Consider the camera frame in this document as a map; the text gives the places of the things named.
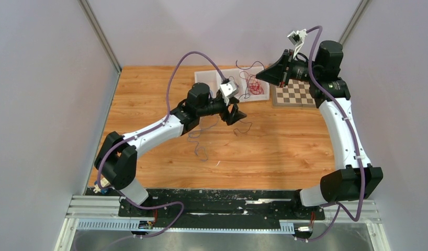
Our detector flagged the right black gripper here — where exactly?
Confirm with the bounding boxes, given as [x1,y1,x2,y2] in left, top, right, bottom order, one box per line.
[256,49,321,88]

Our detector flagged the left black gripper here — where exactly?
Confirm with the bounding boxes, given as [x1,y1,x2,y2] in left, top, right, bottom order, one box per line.
[198,96,247,126]

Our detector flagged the red wire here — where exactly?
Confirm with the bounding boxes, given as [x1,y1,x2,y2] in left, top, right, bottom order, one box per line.
[242,71,265,96]

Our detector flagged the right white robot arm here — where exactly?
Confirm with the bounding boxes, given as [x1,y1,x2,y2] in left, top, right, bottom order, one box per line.
[256,40,384,219]

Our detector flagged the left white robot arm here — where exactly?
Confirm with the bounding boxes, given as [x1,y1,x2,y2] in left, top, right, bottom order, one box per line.
[94,80,246,216]

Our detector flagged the white three-compartment bin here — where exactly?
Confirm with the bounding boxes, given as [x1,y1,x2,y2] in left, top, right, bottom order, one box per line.
[194,66,270,102]

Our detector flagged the wooden chessboard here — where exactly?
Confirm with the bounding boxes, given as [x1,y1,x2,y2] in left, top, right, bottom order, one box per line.
[271,80,316,108]

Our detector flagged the white blue toy block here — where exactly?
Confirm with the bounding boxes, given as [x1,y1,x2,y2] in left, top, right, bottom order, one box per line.
[93,178,110,195]

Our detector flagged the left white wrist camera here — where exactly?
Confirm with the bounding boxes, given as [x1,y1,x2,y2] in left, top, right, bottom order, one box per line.
[219,80,239,106]

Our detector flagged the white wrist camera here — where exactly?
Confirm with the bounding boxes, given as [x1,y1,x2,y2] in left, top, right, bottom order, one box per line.
[287,29,307,58]
[219,80,239,106]

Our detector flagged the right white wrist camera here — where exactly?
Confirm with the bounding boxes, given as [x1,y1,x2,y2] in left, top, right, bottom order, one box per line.
[287,29,307,58]

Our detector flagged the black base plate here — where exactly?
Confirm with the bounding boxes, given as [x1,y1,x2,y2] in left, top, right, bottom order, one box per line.
[118,189,325,230]

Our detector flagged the grey slotted cable duct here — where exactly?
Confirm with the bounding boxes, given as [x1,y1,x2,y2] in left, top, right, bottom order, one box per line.
[76,219,295,233]

